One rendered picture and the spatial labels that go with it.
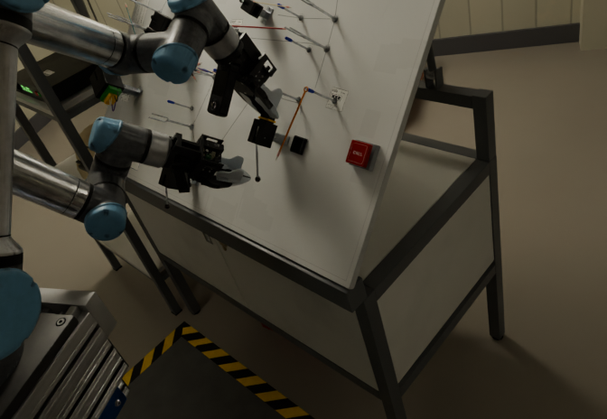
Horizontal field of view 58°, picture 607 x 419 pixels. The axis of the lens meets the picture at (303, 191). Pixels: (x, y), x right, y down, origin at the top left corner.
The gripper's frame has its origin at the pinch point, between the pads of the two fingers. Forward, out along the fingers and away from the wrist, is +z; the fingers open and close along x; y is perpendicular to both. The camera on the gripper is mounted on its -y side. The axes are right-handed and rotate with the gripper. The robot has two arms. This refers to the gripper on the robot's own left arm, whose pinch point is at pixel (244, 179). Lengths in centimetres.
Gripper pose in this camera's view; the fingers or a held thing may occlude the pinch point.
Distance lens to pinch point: 130.8
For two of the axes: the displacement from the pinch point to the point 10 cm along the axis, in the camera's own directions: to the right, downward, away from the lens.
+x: -0.9, -8.3, 5.5
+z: 8.4, 2.3, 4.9
